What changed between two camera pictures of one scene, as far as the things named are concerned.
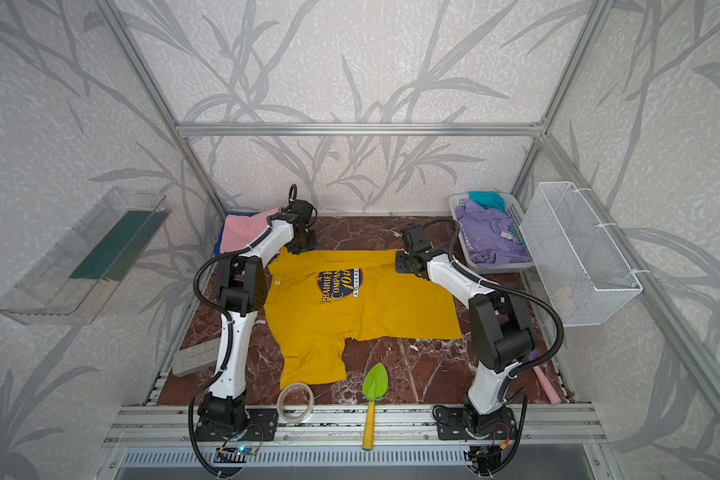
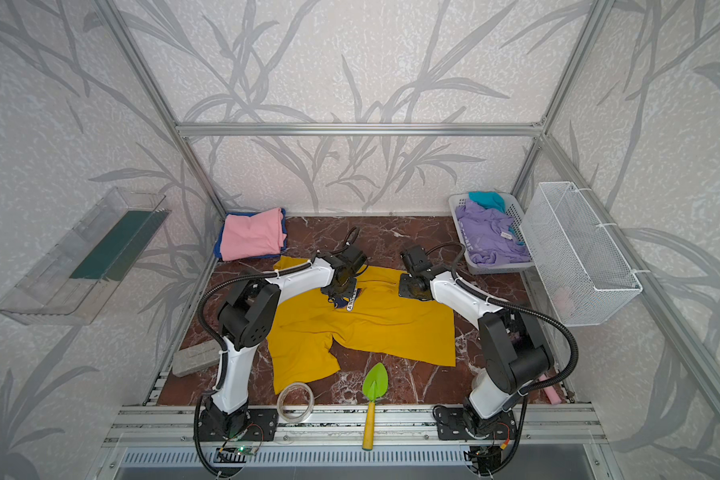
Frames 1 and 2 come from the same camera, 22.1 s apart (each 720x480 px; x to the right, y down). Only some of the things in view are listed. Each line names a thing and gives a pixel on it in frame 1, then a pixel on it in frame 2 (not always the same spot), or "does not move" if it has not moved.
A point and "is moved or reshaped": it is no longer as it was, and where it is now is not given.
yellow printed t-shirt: [318, 301] is moved or reshaped
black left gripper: [303, 240] to [343, 291]
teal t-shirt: [488, 200] does not move
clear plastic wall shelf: [76, 280] does not move
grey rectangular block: [195, 357] does not move
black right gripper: [406, 262] to [408, 288]
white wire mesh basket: [581, 267] does not move
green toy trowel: [374, 386] does not move
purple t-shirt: [488, 235] does not move
